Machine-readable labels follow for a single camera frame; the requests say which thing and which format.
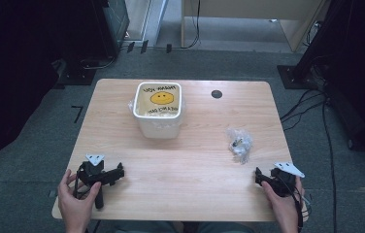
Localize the black metal stand base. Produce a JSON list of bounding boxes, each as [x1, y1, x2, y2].
[[276, 63, 329, 90]]

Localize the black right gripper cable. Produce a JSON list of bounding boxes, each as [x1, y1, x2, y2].
[[281, 176, 314, 233]]

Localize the person's right hand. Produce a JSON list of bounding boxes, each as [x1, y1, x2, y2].
[[260, 176, 305, 233]]

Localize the light wooden desk panel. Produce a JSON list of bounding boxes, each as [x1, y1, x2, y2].
[[180, 0, 331, 53]]

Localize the thin black hanging cable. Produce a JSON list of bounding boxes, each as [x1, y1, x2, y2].
[[170, 0, 202, 50]]

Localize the dark glass-front cabinet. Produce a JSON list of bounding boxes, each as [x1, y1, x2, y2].
[[87, 0, 131, 60]]

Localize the person's left hand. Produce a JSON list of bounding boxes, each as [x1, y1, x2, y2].
[[56, 169, 103, 233]]

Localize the black floor cables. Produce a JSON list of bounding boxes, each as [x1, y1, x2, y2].
[[279, 87, 340, 233]]

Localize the black stand base with cable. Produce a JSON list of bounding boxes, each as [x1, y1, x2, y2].
[[52, 56, 116, 90]]

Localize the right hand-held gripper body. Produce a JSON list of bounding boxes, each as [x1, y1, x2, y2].
[[261, 161, 306, 198]]

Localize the clear plastic bag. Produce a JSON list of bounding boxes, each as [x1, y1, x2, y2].
[[225, 126, 254, 165]]

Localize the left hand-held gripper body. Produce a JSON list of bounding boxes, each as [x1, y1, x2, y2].
[[74, 153, 120, 210]]

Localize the white bin with plastic liner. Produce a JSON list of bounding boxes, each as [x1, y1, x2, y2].
[[127, 81, 186, 140]]

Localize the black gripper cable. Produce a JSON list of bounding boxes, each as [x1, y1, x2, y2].
[[281, 176, 314, 233], [73, 163, 89, 200]]

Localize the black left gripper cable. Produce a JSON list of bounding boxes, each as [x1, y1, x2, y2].
[[73, 163, 89, 200]]

